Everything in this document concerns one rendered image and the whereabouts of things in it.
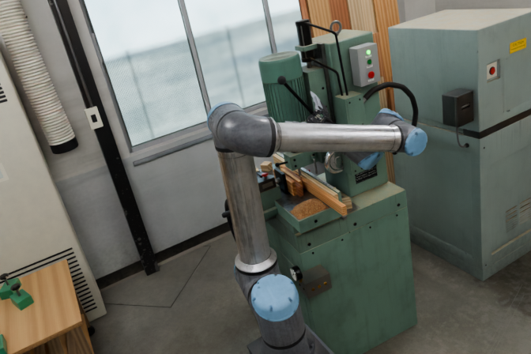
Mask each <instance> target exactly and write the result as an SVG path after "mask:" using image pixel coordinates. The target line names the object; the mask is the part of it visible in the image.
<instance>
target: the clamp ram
mask: <svg viewBox="0 0 531 354"><path fill-rule="evenodd" d="M274 172H275V176H276V178H275V181H276V184H277V185H279V186H280V188H281V189H282V190H284V191H285V192H287V191H288V185H287V181H286V177H285V173H283V172H282V171H281V170H279V169H278V168H274Z"/></svg>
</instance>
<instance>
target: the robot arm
mask: <svg viewBox="0 0 531 354"><path fill-rule="evenodd" d="M310 94H311V97H312V99H313V101H314V103H315V111H314V113H313V114H312V115H309V117H308V120H306V121H307V122H295V121H294V122H291V121H285V122H275V121H274V120H273V118H271V117H262V116H257V115H249V114H247V113H246V112H245V111H244V110H243V109H242V108H241V107H240V106H239V105H238V104H234V103H233V102H228V101H224V102H220V103H218V104H216V105H215V106H213V107H212V108H211V110H210V111H209V113H208V116H207V125H208V128H209V130H210V131H211V132H212V135H213V141H214V145H215V149H216V151H217V155H218V159H219V163H220V170H221V174H222V178H223V182H224V189H225V193H226V196H227V200H228V207H229V211H230V215H231V219H232V226H233V229H234V233H235V240H236V244H237V248H238V252H239V253H238V254H237V256H236V258H235V266H234V273H235V278H236V281H237V283H238V284H239V286H240V288H241V289H242V291H243V294H244V295H245V297H246V299H247V302H248V303H249V305H250V308H251V310H252V311H253V313H254V315H255V317H256V319H257V321H258V325H259V329H260V331H261V334H262V342H261V346H260V352H261V354H314V352H315V342H314V337H313V335H312V333H311V331H310V330H309V329H308V328H307V327H306V326H305V323H304V320H303V313H302V310H301V306H300V302H299V293H298V291H297V289H296V286H295V285H294V283H293V282H292V280H291V279H289V278H288V277H286V276H284V275H282V274H281V272H280V270H279V266H278V261H277V253H276V251H275V250H274V249H273V248H271V247H269V240H268V235H267V231H266V223H265V218H264V213H263V208H262V200H261V195H260V190H259V186H258V177H257V173H256V168H255V164H254V156H256V157H271V156H272V155H273V154H274V153H275V152H340V153H342V154H343V155H345V156H346V157H348V158H349V159H350V160H351V161H353V162H354V163H355V164H357V166H359V167H361V168H362V169H364V170H370V169H371V168H373V167H374V166H375V165H376V164H377V163H378V162H379V160H380V159H381V158H382V156H383V154H384V152H390V153H406V154H407V155H408V156H418V155H419V154H421V153H422V152H423V151H424V149H425V147H426V145H427V135H426V133H425V132H424V131H423V130H421V129H420V128H418V127H415V126H412V125H410V124H408V123H406V122H404V119H403V118H402V117H401V116H400V115H399V114H398V113H396V112H394V111H391V110H390V109H388V108H383V109H382V110H381V111H380V112H379V113H378V114H377V115H376V116H375V118H374V119H373V121H372V122H371V123H370V125H355V124H336V123H334V122H332V121H331V118H330V113H328V111H327V108H326V106H325V105H324V104H323V103H322V102H321V100H320V99H319V98H318V97H317V96H316V95H315V94H314V93H313V92H312V91H310Z"/></svg>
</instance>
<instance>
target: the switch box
mask: <svg viewBox="0 0 531 354"><path fill-rule="evenodd" d="M367 50H370V51H371V53H370V55H371V57H369V58H366V57H365V56H368V55H367V54H366V51H367ZM349 54H350V60H351V67H352V79H353V84H354V85H357V86H360V87H363V86H365V85H369V84H372V83H375V82H377V81H381V79H380V71H379V63H378V48H377V44H376V43H364V44H360V45H358V46H354V47H350V48H349ZM368 59H371V61H372V62H371V65H373V66H372V67H370V68H367V66H369V65H368V64H367V60H368ZM371 71H373V72H374V73H375V76H374V77H373V78H374V80H373V81H369V82H368V80H370V79H372V78H369V77H368V74H369V72H371Z"/></svg>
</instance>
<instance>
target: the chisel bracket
mask: <svg viewBox="0 0 531 354"><path fill-rule="evenodd" d="M312 153H314V154H315V155H316V157H317V158H315V160H316V162H318V155H317V152H298V153H291V152H286V153H283V154H284V162H285V161H288V163H287V164H285V166H286V167H287V168H289V169H290V170H291V171H294V170H297V169H300V168H302V167H305V166H307V165H309V164H313V163H314V160H313V159H311V155H312Z"/></svg>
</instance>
